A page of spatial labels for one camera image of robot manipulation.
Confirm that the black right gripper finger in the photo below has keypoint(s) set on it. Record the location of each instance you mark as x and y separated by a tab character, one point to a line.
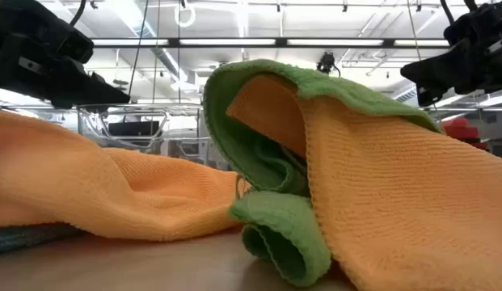
428	96
469	68

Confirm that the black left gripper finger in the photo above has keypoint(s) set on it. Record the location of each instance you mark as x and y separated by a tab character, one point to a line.
52	81
81	107

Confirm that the blue microfiber towel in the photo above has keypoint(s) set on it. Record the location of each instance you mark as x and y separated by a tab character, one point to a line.
24	240

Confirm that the orange microfiber towel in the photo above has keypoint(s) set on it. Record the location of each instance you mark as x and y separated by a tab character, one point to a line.
113	194
396	202

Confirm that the green microfiber towel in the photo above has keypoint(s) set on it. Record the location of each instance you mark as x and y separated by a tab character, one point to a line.
283	214

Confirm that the clear plastic bin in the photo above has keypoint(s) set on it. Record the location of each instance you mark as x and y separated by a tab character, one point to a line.
125	108

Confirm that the dark ceiling disc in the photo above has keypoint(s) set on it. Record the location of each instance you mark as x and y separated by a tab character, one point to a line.
120	83

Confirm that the red object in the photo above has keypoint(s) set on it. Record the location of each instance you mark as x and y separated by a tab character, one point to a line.
462	131

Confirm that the black monitor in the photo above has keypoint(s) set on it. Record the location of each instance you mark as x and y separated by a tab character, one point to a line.
133	128

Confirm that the black track spotlight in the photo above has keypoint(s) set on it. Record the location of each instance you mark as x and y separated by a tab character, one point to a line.
418	6
94	4

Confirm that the grey cabinet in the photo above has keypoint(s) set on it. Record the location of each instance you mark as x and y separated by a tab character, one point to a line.
500	148

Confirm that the black overhead camera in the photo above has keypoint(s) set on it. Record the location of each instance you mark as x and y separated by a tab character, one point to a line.
326	62

